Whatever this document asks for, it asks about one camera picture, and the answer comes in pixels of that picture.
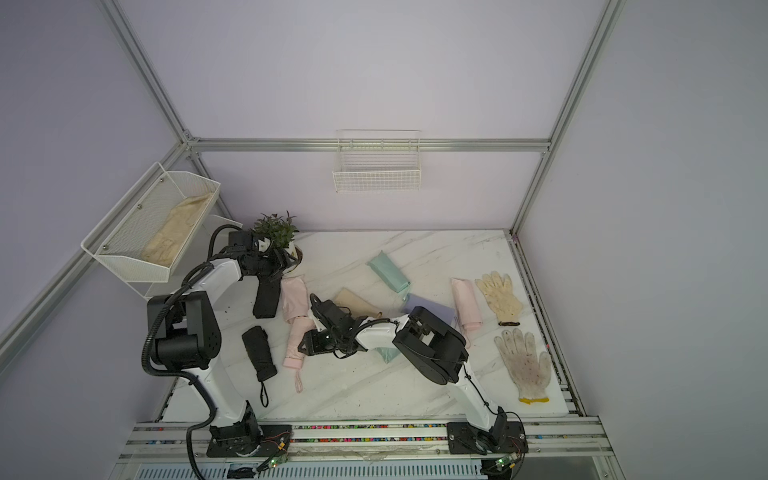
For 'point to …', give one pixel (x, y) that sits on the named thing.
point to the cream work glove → (500, 298)
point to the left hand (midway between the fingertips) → (291, 267)
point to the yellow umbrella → (357, 306)
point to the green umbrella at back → (389, 272)
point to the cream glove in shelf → (181, 221)
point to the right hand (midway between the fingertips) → (308, 349)
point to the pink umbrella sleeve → (294, 297)
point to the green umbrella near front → (388, 353)
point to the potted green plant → (275, 232)
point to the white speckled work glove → (530, 372)
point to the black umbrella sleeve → (266, 298)
